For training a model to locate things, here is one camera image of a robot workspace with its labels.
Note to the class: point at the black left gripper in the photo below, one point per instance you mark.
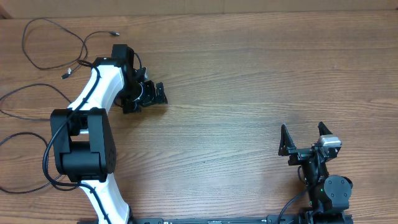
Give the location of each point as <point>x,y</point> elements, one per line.
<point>148,98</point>

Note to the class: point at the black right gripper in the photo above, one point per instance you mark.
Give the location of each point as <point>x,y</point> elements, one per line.
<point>300,154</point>

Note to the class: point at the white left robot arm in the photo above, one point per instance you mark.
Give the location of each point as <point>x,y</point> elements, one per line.
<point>82,152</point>

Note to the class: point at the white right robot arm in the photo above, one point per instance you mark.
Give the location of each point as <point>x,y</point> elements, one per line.
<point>328,194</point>

